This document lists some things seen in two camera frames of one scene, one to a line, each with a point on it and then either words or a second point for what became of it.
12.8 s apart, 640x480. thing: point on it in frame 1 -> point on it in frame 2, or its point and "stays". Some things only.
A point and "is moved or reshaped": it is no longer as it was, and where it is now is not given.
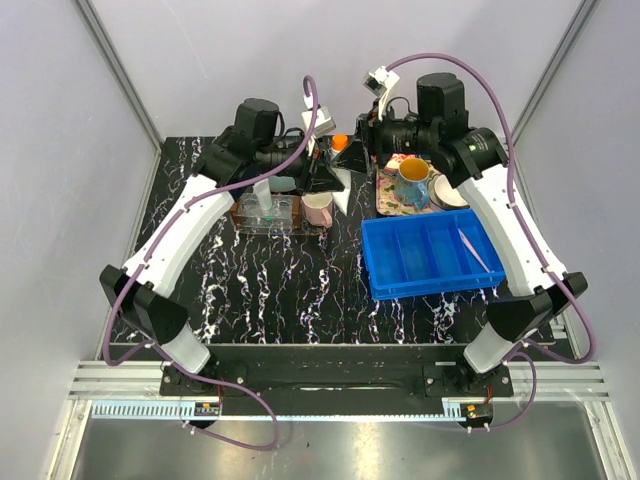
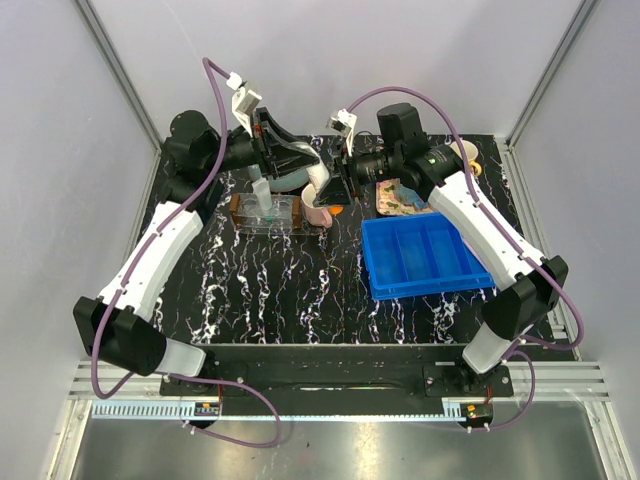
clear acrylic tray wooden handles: x=286 y=220 stays
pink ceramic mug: x=319 y=208 stays
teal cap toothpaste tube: x=263 y=190 stays
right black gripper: x=375 y=131 -> x=341 y=185
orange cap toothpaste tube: x=339 y=142 is moved or reshaped
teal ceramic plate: x=281 y=183 stays
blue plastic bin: x=424 y=254 stays
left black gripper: x=322 y=179 -> x=274 y=145
